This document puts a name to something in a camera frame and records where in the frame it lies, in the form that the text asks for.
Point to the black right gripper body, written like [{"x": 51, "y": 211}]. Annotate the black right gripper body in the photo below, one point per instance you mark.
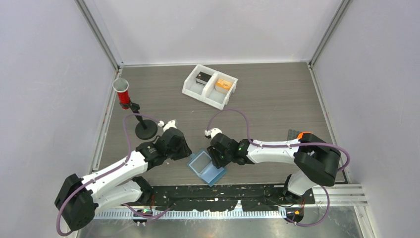
[{"x": 227, "y": 155}]

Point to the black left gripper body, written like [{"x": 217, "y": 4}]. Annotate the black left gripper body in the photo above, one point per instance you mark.
[{"x": 172, "y": 151}]

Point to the blue leather card holder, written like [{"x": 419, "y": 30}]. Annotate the blue leather card holder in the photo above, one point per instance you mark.
[{"x": 210, "y": 175}]

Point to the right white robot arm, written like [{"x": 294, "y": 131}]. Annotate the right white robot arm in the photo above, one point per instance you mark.
[{"x": 318, "y": 162}]

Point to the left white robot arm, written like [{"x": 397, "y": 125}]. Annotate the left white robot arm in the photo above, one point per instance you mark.
[{"x": 80, "y": 199}]

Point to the orange card box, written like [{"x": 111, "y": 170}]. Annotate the orange card box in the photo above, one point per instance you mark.
[{"x": 223, "y": 86}]

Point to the black card box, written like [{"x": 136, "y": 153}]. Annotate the black card box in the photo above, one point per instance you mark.
[{"x": 202, "y": 78}]

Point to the white divided plastic bin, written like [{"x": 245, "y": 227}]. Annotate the white divided plastic bin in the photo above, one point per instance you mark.
[{"x": 207, "y": 94}]

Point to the orange toy brick arch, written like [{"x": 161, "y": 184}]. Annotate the orange toy brick arch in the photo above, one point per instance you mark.
[{"x": 301, "y": 134}]

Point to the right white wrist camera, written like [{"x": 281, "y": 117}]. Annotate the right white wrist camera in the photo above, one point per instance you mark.
[{"x": 211, "y": 133}]

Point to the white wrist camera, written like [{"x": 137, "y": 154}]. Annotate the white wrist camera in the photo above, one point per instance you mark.
[
  {"x": 211, "y": 133},
  {"x": 167, "y": 125}
]

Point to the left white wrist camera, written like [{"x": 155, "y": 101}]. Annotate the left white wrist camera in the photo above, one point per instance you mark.
[{"x": 167, "y": 125}]

